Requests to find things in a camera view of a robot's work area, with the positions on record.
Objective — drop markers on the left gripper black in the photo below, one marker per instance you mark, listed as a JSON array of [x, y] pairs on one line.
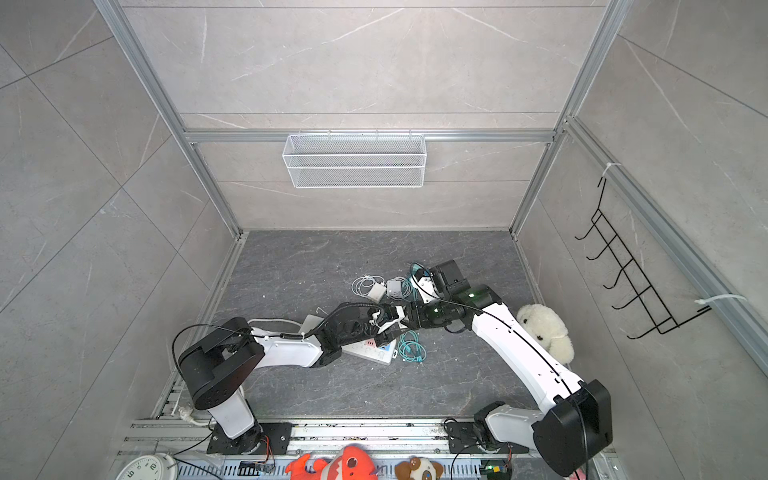
[[377, 318]]

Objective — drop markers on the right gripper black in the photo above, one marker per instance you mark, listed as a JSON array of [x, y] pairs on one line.
[[419, 318]]

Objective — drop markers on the white USB charger block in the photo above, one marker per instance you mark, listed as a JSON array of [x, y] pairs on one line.
[[376, 292]]

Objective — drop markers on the white power strip colourful sockets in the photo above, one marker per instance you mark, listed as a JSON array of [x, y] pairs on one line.
[[365, 350]]

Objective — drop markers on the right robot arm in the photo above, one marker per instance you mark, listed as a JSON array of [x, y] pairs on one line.
[[572, 422]]

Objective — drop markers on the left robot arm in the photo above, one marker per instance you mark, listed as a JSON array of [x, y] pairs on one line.
[[215, 367]]

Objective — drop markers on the white grey charger block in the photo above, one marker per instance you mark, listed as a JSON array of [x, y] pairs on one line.
[[398, 288]]

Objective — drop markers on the white plush seal toy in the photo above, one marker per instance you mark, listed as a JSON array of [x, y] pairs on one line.
[[549, 330]]

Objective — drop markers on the red plush lobster toy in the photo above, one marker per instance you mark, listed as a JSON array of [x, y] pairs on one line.
[[352, 463]]

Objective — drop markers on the brown white plush dog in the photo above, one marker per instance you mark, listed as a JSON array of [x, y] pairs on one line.
[[419, 468]]

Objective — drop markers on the white round clock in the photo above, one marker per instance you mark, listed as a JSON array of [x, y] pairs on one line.
[[159, 466]]

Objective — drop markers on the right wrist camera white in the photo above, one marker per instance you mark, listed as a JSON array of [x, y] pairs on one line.
[[426, 289]]

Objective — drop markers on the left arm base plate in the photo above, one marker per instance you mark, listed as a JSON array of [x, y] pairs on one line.
[[259, 440]]

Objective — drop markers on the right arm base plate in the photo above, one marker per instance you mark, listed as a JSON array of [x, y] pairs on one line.
[[471, 437]]

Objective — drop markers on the white wire mesh basket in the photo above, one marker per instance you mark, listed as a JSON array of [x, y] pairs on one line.
[[360, 160]]

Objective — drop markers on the black wall hook rack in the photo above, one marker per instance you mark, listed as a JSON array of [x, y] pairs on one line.
[[632, 274]]

